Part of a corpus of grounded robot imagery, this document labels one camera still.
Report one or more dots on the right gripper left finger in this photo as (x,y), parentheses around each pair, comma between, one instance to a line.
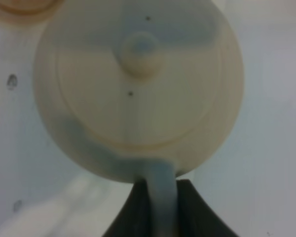
(134,219)

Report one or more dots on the beige ceramic teapot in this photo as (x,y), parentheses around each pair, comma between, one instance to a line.
(140,90)

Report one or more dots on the far beige cup saucer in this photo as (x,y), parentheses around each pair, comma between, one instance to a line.
(27,11)

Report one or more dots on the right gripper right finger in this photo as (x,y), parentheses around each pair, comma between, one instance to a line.
(195,217)

